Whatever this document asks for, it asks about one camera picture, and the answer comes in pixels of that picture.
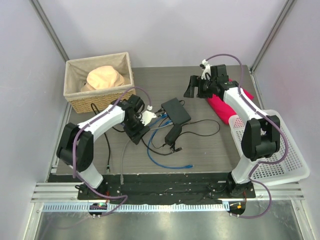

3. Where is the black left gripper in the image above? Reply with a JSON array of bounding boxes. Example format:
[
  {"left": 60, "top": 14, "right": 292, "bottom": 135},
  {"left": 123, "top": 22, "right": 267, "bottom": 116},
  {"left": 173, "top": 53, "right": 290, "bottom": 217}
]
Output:
[{"left": 124, "top": 115, "right": 150, "bottom": 144}]

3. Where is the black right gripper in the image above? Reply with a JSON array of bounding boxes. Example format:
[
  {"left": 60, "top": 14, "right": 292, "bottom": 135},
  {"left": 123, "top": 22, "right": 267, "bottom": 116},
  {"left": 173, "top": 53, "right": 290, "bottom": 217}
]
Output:
[{"left": 184, "top": 75, "right": 216, "bottom": 99}]

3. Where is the black network switch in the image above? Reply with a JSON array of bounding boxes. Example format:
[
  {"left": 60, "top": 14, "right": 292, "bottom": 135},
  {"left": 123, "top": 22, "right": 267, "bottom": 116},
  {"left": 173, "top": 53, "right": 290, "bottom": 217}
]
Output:
[{"left": 161, "top": 98, "right": 191, "bottom": 125}]

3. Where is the black ethernet cable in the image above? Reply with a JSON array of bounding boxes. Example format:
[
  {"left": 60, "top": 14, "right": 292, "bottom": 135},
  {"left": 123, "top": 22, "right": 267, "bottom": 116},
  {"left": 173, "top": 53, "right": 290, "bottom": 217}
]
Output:
[{"left": 90, "top": 102, "right": 131, "bottom": 173}]

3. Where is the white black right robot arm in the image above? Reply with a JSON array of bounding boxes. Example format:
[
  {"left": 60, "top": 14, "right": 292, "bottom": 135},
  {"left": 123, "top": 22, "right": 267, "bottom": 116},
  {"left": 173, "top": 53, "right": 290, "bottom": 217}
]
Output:
[{"left": 183, "top": 63, "right": 281, "bottom": 198}]

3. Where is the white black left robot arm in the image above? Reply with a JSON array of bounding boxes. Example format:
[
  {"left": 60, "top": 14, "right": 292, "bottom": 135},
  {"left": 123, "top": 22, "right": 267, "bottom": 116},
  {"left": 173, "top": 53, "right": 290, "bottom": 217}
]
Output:
[{"left": 56, "top": 94, "right": 157, "bottom": 200}]

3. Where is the red folded cloth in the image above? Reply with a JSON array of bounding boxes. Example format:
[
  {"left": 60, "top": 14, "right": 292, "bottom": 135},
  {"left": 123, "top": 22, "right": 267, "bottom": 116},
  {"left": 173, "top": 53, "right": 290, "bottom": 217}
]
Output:
[{"left": 206, "top": 77, "right": 255, "bottom": 125}]

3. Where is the black power adapter brick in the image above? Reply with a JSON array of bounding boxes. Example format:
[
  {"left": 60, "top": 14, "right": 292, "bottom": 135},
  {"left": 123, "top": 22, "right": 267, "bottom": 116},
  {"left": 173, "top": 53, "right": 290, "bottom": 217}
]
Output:
[{"left": 164, "top": 124, "right": 182, "bottom": 146}]

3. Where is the peach cloth hat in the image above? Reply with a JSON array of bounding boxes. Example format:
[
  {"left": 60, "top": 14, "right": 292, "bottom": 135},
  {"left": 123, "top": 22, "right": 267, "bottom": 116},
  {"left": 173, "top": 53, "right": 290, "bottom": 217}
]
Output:
[{"left": 80, "top": 65, "right": 125, "bottom": 92}]

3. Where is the wicker basket with liner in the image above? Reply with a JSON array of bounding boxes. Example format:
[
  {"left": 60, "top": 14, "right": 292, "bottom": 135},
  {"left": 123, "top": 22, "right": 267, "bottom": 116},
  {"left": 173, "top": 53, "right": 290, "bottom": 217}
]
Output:
[{"left": 63, "top": 52, "right": 136, "bottom": 114}]

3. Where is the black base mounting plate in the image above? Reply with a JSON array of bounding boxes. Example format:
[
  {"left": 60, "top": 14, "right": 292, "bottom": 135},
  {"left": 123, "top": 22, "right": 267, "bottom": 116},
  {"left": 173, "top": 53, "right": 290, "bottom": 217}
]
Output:
[{"left": 77, "top": 173, "right": 256, "bottom": 205}]

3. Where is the white perforated plastic basket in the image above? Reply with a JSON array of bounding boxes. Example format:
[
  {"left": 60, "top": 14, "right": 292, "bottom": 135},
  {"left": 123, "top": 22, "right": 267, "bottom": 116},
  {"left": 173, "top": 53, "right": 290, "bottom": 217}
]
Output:
[{"left": 228, "top": 109, "right": 310, "bottom": 186}]

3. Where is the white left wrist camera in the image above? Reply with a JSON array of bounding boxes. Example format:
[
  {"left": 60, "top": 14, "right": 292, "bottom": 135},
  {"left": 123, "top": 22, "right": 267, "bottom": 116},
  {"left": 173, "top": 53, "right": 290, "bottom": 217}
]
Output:
[{"left": 140, "top": 105, "right": 157, "bottom": 126}]

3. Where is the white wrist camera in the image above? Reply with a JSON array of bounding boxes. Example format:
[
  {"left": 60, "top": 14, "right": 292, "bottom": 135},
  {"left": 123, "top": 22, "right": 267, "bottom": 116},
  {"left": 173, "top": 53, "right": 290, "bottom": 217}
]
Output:
[
  {"left": 199, "top": 59, "right": 212, "bottom": 81},
  {"left": 140, "top": 105, "right": 157, "bottom": 126}
]

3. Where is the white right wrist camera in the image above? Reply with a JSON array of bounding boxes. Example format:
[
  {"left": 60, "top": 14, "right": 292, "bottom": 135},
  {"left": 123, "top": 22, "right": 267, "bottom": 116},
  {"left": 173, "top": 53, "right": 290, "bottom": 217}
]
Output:
[{"left": 199, "top": 59, "right": 212, "bottom": 81}]

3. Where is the black power adapter cord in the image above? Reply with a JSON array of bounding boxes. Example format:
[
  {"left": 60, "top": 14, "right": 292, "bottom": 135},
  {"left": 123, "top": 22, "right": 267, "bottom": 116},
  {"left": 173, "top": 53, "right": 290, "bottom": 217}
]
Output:
[{"left": 142, "top": 99, "right": 221, "bottom": 156}]

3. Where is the short blue ethernet cable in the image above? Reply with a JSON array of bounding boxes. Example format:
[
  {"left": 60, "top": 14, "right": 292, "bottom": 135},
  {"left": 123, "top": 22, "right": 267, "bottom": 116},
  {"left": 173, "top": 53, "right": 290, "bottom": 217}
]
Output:
[{"left": 154, "top": 112, "right": 173, "bottom": 126}]

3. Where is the long blue ethernet cable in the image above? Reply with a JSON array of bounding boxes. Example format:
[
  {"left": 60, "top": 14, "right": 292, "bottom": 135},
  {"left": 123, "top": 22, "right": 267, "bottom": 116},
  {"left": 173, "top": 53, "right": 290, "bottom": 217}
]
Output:
[{"left": 146, "top": 117, "right": 195, "bottom": 169}]

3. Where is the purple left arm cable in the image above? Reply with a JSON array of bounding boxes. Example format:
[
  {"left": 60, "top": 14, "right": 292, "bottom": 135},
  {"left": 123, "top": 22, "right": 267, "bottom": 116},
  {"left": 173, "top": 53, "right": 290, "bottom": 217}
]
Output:
[{"left": 72, "top": 86, "right": 153, "bottom": 203}]

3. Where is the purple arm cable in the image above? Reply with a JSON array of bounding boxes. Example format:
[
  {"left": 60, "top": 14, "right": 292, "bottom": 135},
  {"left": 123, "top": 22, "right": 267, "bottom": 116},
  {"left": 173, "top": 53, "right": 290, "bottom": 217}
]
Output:
[
  {"left": 72, "top": 86, "right": 153, "bottom": 203},
  {"left": 204, "top": 52, "right": 289, "bottom": 219}
]

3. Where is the grey ethernet cable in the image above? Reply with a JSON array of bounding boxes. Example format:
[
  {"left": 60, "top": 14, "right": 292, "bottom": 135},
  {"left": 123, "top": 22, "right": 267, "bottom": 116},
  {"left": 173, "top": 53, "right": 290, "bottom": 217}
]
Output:
[{"left": 119, "top": 123, "right": 171, "bottom": 185}]

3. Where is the white slotted cable duct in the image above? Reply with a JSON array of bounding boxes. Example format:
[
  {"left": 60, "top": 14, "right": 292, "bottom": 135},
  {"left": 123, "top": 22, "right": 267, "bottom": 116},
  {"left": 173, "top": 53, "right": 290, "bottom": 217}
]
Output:
[{"left": 42, "top": 201, "right": 230, "bottom": 213}]

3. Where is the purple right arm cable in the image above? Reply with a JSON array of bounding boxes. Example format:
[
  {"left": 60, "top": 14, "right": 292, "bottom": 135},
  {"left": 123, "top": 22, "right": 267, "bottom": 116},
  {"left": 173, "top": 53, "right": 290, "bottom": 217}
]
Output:
[{"left": 204, "top": 52, "right": 289, "bottom": 219}]

